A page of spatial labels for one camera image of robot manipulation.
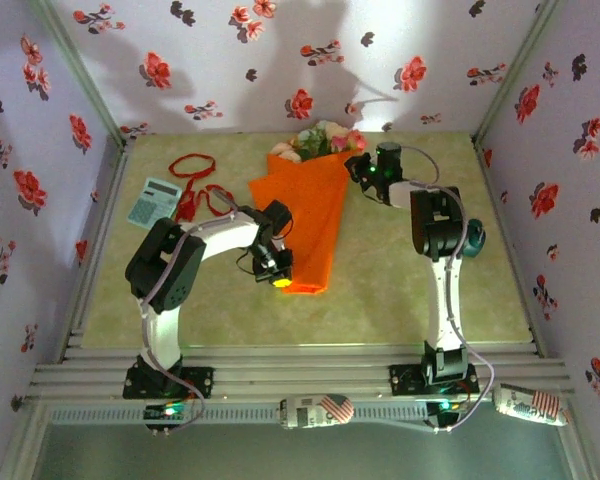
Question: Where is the artificial flower bunch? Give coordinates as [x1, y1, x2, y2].
[271, 119, 369, 164]

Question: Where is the aluminium table side rail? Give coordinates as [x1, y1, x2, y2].
[472, 142, 549, 357]
[59, 142, 134, 361]

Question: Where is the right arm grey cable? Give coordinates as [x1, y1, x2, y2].
[402, 145, 496, 434]

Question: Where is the orange wrapping paper sheet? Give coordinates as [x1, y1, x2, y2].
[248, 148, 354, 296]

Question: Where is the flag print cloth pouch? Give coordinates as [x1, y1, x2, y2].
[492, 383, 569, 427]
[278, 393, 355, 430]

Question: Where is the grey slotted cable duct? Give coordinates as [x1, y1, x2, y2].
[49, 402, 431, 426]

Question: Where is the aluminium frame post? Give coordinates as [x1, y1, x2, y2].
[29, 0, 134, 149]
[472, 0, 564, 146]

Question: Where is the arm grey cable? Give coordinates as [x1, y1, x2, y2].
[138, 185, 246, 436]
[402, 145, 496, 434]

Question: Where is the red ribbon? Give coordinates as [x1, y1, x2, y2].
[167, 153, 236, 224]

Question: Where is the light blue calculator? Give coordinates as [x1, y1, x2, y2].
[127, 177, 184, 230]

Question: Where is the aluminium frame rail bank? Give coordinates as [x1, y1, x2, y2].
[27, 342, 576, 404]

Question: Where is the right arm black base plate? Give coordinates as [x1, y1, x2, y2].
[388, 363, 480, 396]

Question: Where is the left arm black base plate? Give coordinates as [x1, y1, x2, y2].
[123, 364, 215, 400]

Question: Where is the left arm grey cable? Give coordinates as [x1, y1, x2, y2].
[138, 185, 246, 436]

